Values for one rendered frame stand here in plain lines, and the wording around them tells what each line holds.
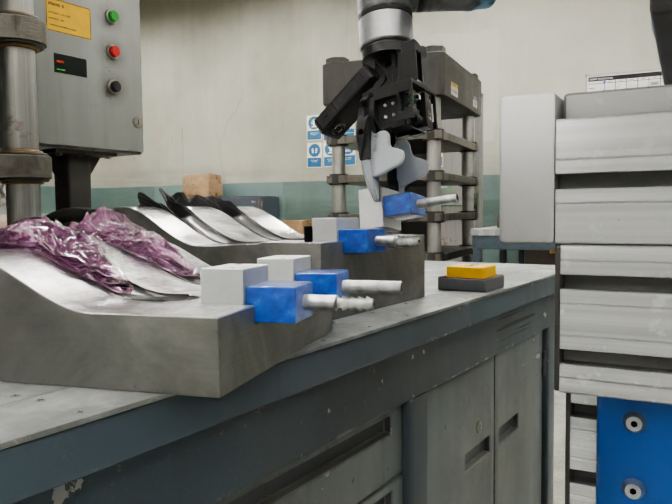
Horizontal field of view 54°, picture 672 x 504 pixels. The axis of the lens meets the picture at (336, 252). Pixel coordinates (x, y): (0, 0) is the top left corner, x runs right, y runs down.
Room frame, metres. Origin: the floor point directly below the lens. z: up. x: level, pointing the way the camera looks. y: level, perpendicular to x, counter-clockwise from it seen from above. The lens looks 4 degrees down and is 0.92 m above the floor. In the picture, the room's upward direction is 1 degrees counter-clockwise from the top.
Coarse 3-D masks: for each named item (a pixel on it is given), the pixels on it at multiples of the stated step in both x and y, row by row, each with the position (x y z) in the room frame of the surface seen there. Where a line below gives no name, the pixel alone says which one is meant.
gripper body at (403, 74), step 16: (368, 48) 0.90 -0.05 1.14; (384, 48) 0.88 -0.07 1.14; (400, 48) 0.88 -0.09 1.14; (416, 48) 0.88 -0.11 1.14; (368, 64) 0.92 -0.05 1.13; (384, 64) 0.91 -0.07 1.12; (400, 64) 0.88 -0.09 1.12; (416, 64) 0.87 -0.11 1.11; (384, 80) 0.89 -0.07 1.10; (400, 80) 0.88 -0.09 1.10; (416, 80) 0.86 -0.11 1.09; (368, 96) 0.89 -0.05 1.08; (384, 96) 0.87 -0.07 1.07; (400, 96) 0.87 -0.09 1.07; (416, 96) 0.88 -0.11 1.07; (432, 96) 0.91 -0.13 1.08; (368, 112) 0.88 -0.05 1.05; (384, 112) 0.88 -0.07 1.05; (400, 112) 0.85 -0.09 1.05; (416, 112) 0.86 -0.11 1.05; (384, 128) 0.88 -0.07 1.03; (400, 128) 0.90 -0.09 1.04; (416, 128) 0.88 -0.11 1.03; (432, 128) 0.89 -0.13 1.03
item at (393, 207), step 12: (360, 192) 0.88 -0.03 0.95; (384, 192) 0.87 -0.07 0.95; (396, 192) 0.90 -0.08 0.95; (408, 192) 0.85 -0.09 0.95; (360, 204) 0.88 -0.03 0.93; (372, 204) 0.87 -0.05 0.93; (384, 204) 0.86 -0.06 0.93; (396, 204) 0.85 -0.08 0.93; (408, 204) 0.84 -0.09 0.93; (420, 204) 0.85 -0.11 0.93; (432, 204) 0.84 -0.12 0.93; (444, 204) 0.84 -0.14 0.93; (360, 216) 0.88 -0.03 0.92; (372, 216) 0.87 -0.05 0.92; (384, 216) 0.86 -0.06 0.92; (396, 216) 0.86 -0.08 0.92; (408, 216) 0.87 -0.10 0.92; (420, 216) 0.87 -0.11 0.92; (384, 228) 0.87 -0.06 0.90; (396, 228) 0.88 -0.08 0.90
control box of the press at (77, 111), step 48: (48, 0) 1.42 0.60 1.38; (96, 0) 1.52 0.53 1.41; (48, 48) 1.41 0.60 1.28; (96, 48) 1.51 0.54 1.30; (0, 96) 1.43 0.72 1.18; (48, 96) 1.41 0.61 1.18; (96, 96) 1.51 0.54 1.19; (0, 144) 1.44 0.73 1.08; (48, 144) 1.41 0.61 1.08; (96, 144) 1.51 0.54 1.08
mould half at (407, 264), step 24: (144, 216) 0.89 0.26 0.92; (168, 216) 0.92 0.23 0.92; (216, 216) 0.99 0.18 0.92; (264, 216) 1.08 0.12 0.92; (168, 240) 0.86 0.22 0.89; (192, 240) 0.87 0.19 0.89; (240, 240) 0.93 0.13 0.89; (264, 240) 0.96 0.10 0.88; (288, 240) 0.80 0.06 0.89; (216, 264) 0.82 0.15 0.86; (312, 264) 0.73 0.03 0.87; (336, 264) 0.75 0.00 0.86; (360, 264) 0.80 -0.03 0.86; (384, 264) 0.85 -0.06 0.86; (408, 264) 0.90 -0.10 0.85; (408, 288) 0.90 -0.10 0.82; (336, 312) 0.75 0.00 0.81; (360, 312) 0.80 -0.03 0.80
